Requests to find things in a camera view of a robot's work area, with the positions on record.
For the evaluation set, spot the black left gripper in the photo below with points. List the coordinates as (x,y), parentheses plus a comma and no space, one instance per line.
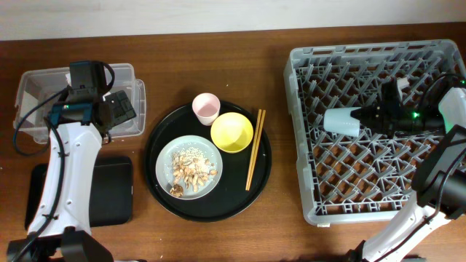
(123,109)

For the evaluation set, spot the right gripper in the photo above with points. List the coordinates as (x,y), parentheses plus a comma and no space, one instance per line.
(384,117)

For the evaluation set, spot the blue plastic cup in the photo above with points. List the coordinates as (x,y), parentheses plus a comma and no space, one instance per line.
(340,121)

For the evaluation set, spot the pink plastic cup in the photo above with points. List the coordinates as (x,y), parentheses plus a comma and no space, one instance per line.
(206,107)

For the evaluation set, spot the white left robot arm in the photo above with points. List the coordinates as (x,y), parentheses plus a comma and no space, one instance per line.
(78,124)

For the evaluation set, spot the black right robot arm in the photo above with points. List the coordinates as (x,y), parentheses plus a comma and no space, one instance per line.
(438,195)

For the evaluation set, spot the grey plastic dishwasher rack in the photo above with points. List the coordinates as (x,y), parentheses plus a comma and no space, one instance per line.
(344,179)

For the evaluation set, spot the grey plate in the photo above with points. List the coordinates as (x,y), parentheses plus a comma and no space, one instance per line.
(163,164)

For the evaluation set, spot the clear plastic bin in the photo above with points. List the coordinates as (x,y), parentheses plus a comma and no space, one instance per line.
(36,86)

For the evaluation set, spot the black rectangular bin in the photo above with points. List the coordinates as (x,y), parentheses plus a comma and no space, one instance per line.
(111,198)

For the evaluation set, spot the peanut shells and rice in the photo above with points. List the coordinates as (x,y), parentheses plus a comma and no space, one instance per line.
(191,171)

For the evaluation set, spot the right wooden chopstick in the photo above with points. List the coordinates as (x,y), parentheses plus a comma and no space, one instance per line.
(258,141)

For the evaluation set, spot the wooden chopstick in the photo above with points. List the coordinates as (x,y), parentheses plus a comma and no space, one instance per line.
(258,141)
(250,169)

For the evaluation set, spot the left wooden chopstick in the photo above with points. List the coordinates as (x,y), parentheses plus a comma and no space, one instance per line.
(250,169)

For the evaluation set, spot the round black tray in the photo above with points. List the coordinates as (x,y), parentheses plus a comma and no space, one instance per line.
(229,197)

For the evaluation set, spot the yellow plastic bowl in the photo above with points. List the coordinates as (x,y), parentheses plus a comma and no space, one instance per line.
(232,132)

